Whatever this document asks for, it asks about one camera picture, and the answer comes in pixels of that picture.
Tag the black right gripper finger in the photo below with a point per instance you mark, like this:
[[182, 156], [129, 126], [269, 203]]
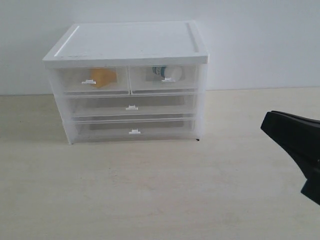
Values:
[[298, 136], [311, 188]]

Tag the blue white glue stick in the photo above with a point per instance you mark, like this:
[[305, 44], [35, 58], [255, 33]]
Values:
[[168, 74]]

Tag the yellow cheese wedge block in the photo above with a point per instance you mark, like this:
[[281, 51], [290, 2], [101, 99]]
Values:
[[102, 77]]

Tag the clear bottom wide drawer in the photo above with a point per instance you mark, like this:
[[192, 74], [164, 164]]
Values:
[[164, 127]]

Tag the clear wide drawer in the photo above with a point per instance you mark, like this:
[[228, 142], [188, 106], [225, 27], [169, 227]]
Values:
[[164, 127], [132, 105]]

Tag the white plastic drawer cabinet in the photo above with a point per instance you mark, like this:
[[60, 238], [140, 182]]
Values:
[[127, 45]]

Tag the clear middle wide drawer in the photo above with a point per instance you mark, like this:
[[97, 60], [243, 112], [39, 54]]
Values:
[[132, 105]]

